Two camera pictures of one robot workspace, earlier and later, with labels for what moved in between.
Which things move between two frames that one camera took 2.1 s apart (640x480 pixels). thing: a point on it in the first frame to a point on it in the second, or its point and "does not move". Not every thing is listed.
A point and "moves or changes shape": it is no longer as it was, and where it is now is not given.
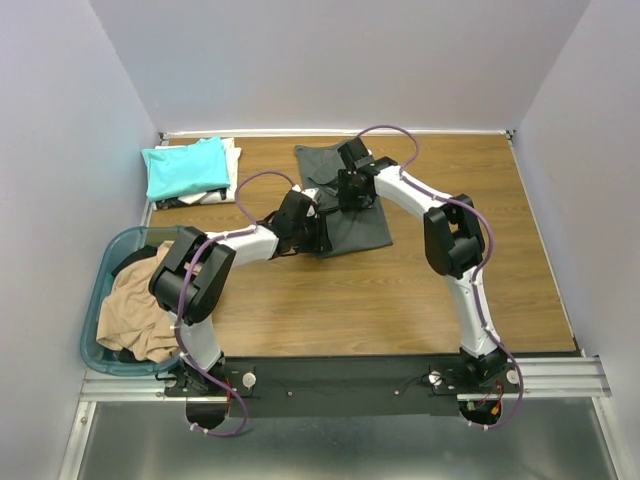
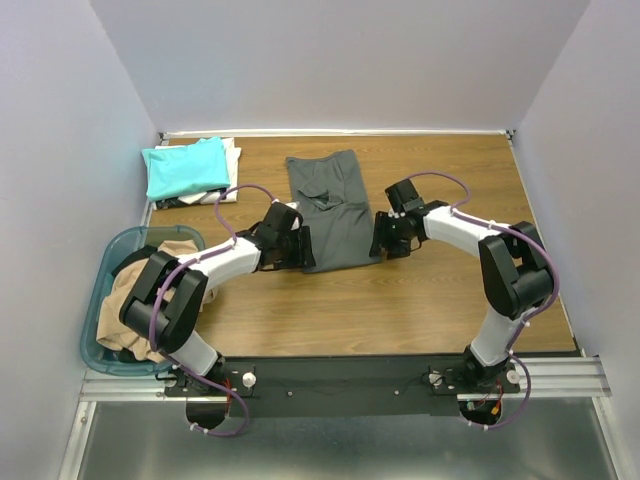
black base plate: x=343 y=387 does not move
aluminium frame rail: x=569 y=375 does not move
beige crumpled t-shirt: x=131 y=319 does not move
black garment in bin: x=146 y=251 does not move
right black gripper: x=345 y=199 to x=380 y=239
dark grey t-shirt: x=349 y=232 moves or changes shape
